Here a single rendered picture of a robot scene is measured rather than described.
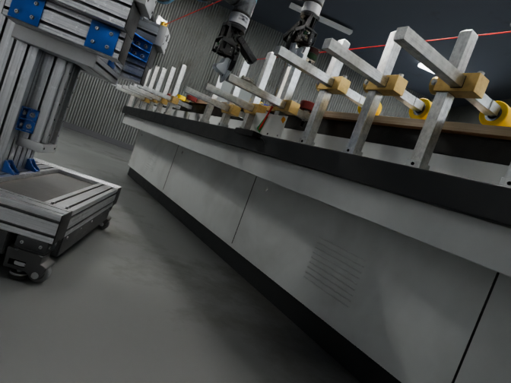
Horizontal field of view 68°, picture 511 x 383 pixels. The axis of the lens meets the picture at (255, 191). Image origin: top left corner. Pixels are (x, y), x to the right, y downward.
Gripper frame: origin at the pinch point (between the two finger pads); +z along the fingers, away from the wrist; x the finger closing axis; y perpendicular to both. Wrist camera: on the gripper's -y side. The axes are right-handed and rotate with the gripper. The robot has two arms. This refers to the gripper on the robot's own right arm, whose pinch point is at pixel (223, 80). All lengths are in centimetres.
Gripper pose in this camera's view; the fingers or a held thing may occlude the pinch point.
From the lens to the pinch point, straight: 152.5
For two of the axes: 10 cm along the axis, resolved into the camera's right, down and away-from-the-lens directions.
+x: 5.0, 2.4, -8.3
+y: -7.9, -2.6, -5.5
